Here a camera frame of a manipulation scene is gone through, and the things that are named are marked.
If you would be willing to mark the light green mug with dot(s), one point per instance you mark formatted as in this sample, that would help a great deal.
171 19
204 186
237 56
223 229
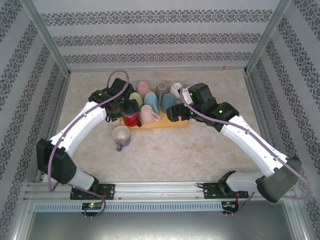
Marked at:
136 98

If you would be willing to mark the teal mug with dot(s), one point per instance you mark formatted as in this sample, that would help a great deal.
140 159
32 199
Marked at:
168 100

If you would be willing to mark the pink round mug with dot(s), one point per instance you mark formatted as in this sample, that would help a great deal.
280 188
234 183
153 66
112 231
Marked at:
147 113

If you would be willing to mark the light blue mug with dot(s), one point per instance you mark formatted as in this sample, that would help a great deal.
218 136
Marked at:
151 100

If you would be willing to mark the white faceted mug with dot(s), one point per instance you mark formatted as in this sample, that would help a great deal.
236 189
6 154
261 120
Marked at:
175 87

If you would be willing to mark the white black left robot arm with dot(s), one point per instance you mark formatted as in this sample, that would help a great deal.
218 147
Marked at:
82 120

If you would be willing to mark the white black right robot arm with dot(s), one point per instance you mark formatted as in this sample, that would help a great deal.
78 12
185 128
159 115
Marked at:
250 142

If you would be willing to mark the pink faceted mug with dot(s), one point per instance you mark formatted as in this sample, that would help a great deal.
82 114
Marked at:
143 87

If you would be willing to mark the purple mug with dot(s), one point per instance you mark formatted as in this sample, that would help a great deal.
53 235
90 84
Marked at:
121 135

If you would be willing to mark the grey mug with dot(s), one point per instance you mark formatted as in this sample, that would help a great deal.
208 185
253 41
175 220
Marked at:
162 87

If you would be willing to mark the yellow plastic tray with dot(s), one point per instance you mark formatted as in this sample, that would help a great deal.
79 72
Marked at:
162 123

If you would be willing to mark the small circuit board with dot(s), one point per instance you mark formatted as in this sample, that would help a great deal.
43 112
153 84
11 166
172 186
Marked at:
228 204
92 205

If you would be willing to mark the grey back rail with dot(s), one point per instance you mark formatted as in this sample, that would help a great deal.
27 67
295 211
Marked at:
160 70

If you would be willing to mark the aluminium side rail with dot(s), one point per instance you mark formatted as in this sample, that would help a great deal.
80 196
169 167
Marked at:
257 96
56 112

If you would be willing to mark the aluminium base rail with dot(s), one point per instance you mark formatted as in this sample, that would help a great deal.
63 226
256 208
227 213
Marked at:
160 191

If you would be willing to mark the aluminium frame post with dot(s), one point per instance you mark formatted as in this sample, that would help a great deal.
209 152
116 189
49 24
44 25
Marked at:
50 42
267 37

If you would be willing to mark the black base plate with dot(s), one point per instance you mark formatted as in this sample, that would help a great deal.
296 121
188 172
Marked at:
210 191
108 191

